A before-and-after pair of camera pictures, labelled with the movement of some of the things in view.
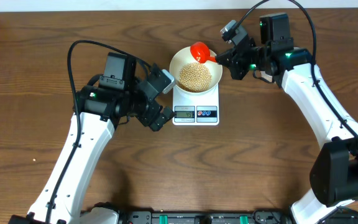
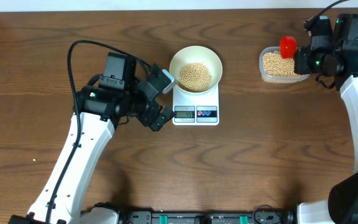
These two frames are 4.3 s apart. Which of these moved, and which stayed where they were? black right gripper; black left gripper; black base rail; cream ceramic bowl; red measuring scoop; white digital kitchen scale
Moved: black right gripper; red measuring scoop
Stayed: white digital kitchen scale; cream ceramic bowl; black left gripper; black base rail
